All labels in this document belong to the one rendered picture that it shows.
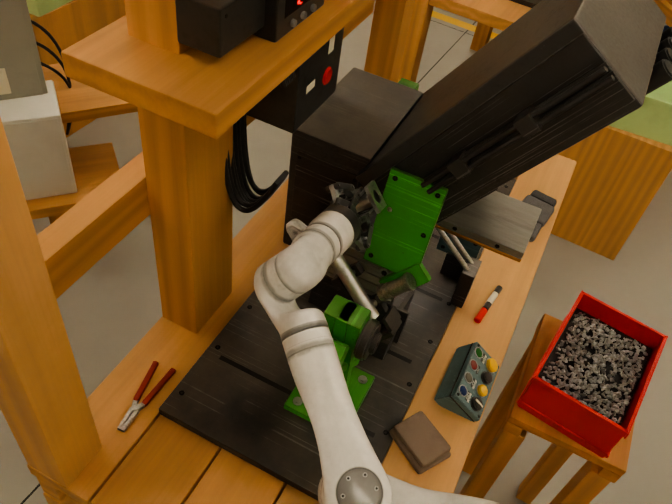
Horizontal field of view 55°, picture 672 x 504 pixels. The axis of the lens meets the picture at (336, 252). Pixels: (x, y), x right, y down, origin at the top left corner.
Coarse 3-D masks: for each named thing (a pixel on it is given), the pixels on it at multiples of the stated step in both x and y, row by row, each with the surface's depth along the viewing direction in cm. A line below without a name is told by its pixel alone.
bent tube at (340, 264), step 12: (372, 192) 118; (360, 204) 119; (372, 204) 118; (384, 204) 120; (336, 264) 127; (348, 264) 128; (348, 276) 128; (348, 288) 128; (360, 288) 129; (360, 300) 129; (372, 312) 129
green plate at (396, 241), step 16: (400, 176) 121; (416, 176) 120; (384, 192) 123; (400, 192) 122; (416, 192) 121; (384, 208) 125; (400, 208) 123; (416, 208) 122; (432, 208) 121; (384, 224) 126; (400, 224) 125; (416, 224) 123; (432, 224) 122; (384, 240) 128; (400, 240) 126; (416, 240) 125; (368, 256) 131; (384, 256) 129; (400, 256) 128; (416, 256) 126
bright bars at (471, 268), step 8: (440, 232) 138; (448, 240) 139; (456, 240) 141; (456, 256) 140; (464, 256) 143; (464, 264) 141; (472, 264) 143; (480, 264) 144; (464, 272) 141; (472, 272) 141; (464, 280) 142; (472, 280) 141; (456, 288) 145; (464, 288) 144; (456, 296) 146; (464, 296) 145; (456, 304) 148
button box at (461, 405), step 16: (464, 352) 135; (448, 368) 135; (464, 368) 130; (480, 368) 132; (448, 384) 130; (464, 384) 128; (480, 384) 130; (448, 400) 127; (464, 400) 126; (464, 416) 128; (480, 416) 128
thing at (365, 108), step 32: (352, 96) 142; (384, 96) 144; (416, 96) 145; (320, 128) 132; (352, 128) 134; (384, 128) 135; (320, 160) 133; (352, 160) 129; (288, 192) 144; (320, 192) 139
